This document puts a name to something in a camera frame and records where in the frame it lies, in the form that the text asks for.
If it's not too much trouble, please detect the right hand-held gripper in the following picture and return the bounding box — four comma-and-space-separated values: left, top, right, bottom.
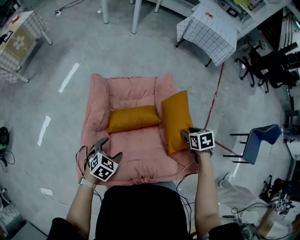
180, 127, 216, 152

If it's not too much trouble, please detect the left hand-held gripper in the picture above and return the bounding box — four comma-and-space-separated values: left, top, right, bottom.
88, 137, 124, 183

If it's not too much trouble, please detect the pink quilted duvet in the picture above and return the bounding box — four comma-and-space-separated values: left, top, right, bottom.
77, 72, 200, 187

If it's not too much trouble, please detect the person's right forearm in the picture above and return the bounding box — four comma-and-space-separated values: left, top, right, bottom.
194, 151, 222, 237

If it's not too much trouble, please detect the person's left forearm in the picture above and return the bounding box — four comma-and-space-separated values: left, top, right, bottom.
66, 178, 97, 240

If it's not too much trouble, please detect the beige wristband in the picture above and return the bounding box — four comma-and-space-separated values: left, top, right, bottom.
78, 177, 97, 190

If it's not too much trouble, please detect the person's black shirt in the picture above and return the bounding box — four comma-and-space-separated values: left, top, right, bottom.
48, 184, 244, 240

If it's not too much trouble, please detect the blue chair with black legs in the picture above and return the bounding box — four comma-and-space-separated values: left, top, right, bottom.
222, 123, 282, 166

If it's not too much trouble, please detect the black office chair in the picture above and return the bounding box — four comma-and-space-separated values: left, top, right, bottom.
234, 44, 270, 89
257, 42, 300, 94

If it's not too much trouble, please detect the table with white grid cloth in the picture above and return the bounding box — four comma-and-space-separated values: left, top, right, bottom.
175, 0, 239, 68

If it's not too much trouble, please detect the black and green helmet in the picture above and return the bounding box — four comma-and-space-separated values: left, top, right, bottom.
0, 126, 10, 154

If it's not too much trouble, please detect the table with gingham flower cloth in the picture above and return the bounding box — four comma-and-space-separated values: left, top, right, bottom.
0, 10, 53, 84

